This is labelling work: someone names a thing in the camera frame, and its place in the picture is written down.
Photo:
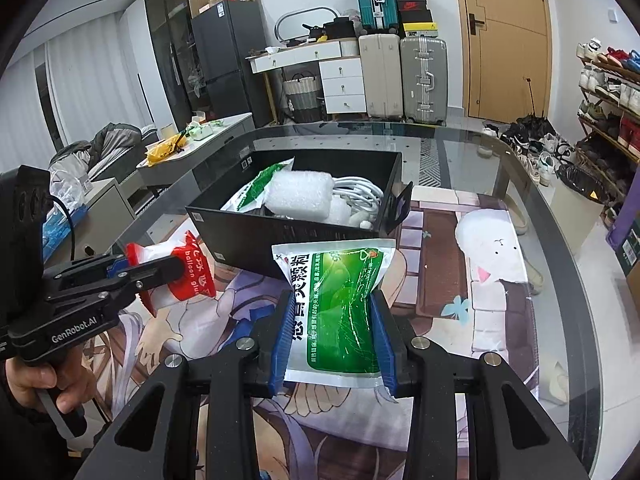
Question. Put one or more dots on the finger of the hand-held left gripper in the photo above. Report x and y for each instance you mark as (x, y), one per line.
(150, 272)
(85, 266)

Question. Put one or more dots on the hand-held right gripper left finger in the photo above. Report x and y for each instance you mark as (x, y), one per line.
(282, 340)

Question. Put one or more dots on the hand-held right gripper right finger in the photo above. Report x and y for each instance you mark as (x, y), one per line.
(382, 340)

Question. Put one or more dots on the red and white pouch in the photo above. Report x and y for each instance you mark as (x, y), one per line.
(195, 280)

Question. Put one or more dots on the green and white packet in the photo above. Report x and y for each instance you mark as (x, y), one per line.
(257, 185)
(335, 310)

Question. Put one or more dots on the black cardboard box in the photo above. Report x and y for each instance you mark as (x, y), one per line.
(240, 240)

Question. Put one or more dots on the white bubble wrap sheet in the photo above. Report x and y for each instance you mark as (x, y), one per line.
(300, 192)

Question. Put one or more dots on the person's left hand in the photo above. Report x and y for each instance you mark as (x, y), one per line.
(30, 380)

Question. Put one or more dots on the blue plastic pack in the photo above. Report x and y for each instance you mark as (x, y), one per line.
(60, 230)

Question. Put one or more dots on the grey side cabinet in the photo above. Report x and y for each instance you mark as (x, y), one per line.
(110, 205)

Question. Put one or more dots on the clear plastic bag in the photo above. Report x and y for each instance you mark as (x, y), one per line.
(70, 185)

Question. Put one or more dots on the printed cartoon desk mat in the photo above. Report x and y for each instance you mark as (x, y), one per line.
(440, 280)

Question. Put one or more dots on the yellow bag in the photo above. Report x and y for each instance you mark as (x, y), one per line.
(162, 150)

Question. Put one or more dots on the grey puffer jacket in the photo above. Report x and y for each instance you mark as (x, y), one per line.
(115, 140)

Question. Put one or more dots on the green tissue box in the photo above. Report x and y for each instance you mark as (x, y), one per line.
(200, 129)

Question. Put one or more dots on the grey low table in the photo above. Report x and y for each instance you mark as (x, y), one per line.
(225, 132)

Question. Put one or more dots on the beige slipper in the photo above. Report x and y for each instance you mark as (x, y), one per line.
(534, 275)
(520, 215)

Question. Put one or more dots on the white curtain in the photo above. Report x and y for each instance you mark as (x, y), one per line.
(90, 85)

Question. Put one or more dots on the patterned rug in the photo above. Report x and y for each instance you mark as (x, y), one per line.
(429, 160)

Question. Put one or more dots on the dark tall cabinet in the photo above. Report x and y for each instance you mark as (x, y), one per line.
(167, 50)

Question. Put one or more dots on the black refrigerator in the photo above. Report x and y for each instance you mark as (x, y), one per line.
(225, 55)

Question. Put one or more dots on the woven basket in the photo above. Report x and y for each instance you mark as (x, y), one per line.
(301, 95)

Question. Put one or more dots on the pile of shoes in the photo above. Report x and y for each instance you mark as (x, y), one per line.
(540, 155)

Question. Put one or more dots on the beige trash bin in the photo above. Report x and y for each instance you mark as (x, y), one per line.
(580, 180)

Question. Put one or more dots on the brown cardboard box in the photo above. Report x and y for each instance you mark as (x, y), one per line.
(635, 275)

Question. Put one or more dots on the silver suitcase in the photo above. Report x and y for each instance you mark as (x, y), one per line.
(422, 80)

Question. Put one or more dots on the white desk with drawers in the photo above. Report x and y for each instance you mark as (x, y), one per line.
(340, 80)

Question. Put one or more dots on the beige suitcase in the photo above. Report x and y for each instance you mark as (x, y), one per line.
(380, 75)

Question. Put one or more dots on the black umbrella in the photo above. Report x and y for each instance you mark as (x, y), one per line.
(535, 122)

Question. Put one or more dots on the purple box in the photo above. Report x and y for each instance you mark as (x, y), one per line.
(625, 225)

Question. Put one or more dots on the flat labelled box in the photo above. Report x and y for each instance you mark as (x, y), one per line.
(210, 8)

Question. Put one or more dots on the wooden shoe rack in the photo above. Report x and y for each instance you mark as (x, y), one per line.
(607, 132)

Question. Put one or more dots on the black bag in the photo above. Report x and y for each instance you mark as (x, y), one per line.
(340, 29)

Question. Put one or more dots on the yellow and black shoe box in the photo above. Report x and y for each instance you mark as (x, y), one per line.
(419, 30)

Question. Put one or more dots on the wooden door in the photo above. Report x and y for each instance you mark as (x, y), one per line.
(505, 45)

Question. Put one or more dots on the row of shoes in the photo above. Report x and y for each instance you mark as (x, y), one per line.
(630, 130)

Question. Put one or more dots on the plain black shoe box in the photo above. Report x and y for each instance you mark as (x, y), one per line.
(416, 17)

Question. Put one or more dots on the red and black shoe box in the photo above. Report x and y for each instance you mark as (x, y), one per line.
(411, 6)

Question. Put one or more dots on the oval metal frame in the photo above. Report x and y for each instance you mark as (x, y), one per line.
(278, 25)

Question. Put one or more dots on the white light switch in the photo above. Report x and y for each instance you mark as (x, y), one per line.
(612, 14)

